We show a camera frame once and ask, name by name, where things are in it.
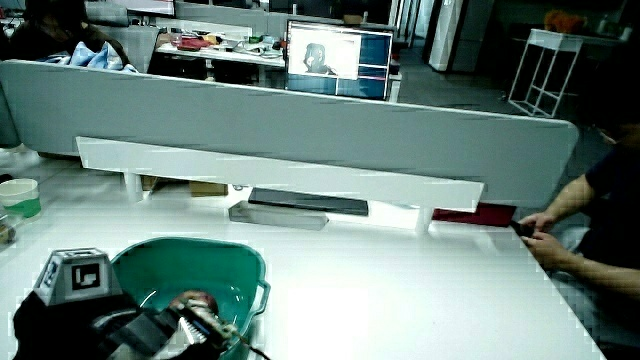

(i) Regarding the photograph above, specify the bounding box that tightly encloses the person's right hand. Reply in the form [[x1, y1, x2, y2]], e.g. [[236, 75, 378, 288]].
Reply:
[[11, 247, 240, 360]]

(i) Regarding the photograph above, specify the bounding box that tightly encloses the green plastic basin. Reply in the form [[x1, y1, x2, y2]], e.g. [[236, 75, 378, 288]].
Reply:
[[110, 236, 272, 360]]

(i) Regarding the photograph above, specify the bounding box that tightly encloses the white desk shelf riser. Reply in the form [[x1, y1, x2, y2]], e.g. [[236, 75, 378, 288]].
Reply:
[[75, 135, 486, 235]]

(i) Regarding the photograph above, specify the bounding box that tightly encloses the white metal rack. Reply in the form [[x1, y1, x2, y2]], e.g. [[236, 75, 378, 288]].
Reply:
[[507, 28, 584, 119]]

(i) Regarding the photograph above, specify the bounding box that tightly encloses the white and green paper cup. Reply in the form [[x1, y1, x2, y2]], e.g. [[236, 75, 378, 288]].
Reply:
[[0, 177, 43, 219]]

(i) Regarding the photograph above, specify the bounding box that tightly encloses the clear plastic container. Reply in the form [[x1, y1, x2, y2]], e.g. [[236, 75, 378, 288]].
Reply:
[[0, 212, 22, 247]]

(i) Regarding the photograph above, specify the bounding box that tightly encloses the black glove cable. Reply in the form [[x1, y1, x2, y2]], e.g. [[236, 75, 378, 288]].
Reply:
[[233, 333, 272, 360]]

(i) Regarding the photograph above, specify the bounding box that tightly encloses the computer monitor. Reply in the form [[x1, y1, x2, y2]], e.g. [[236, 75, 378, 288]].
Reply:
[[284, 18, 395, 101]]

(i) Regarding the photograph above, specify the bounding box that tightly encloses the grey desk partition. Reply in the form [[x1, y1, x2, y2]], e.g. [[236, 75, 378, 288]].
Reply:
[[0, 59, 580, 209]]

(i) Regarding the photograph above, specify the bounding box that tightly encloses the cluttered white desk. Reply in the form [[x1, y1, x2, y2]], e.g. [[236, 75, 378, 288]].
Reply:
[[154, 29, 287, 69]]

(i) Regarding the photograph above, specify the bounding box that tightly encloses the red apple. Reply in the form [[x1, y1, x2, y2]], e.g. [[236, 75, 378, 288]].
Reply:
[[169, 289, 220, 316]]

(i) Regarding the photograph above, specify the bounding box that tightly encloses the black phone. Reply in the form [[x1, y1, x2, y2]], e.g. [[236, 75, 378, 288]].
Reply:
[[508, 219, 537, 239]]

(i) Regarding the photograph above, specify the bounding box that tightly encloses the red flat box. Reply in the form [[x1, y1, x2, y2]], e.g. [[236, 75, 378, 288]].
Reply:
[[432, 201, 517, 228]]

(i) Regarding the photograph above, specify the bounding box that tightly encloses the black flat keyboard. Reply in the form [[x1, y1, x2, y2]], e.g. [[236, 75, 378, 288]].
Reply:
[[247, 187, 370, 218]]

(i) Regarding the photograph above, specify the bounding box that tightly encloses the grey flat box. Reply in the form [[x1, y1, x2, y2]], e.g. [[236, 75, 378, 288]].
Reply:
[[228, 200, 330, 232]]

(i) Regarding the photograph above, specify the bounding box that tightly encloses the brown cardboard box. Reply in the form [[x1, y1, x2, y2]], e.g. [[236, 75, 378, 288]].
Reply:
[[188, 180, 230, 198]]

